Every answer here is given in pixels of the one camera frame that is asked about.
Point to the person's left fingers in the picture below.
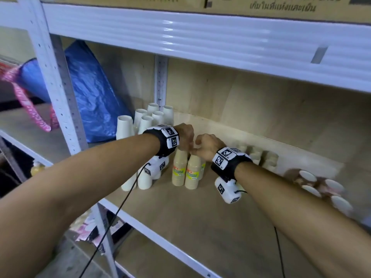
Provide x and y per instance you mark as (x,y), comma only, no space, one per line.
(187,144)

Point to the person's right forearm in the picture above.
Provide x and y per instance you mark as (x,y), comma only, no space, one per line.
(304,222)

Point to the yellow bottle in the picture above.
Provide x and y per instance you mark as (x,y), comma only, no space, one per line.
(37,169)

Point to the pink printed package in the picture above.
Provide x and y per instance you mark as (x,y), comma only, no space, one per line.
(87,228)

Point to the person's left hand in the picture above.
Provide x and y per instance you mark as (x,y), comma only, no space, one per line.
(185,134)

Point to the group of beige cup stacks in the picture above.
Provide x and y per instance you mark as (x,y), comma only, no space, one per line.
(269,162)

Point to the black marker wristband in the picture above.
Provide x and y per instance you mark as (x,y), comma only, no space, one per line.
(162,138)
(229,162)

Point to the brown cardboard box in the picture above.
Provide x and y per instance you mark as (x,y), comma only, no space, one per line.
(130,1)
(289,8)

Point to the blue plastic bag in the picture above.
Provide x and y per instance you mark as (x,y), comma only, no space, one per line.
(92,95)

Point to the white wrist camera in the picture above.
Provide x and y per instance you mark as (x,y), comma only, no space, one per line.
(155,167)
(229,191)

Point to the group of white cup stacks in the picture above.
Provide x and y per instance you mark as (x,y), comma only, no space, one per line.
(140,120)

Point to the white metal shelf rack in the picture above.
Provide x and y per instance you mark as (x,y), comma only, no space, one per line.
(185,40)

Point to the person's left forearm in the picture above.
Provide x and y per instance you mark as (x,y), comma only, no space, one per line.
(72,188)

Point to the person's right hand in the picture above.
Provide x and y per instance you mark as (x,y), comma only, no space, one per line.
(209,146)

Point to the person's right fingers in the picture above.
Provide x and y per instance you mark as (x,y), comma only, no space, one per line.
(196,151)

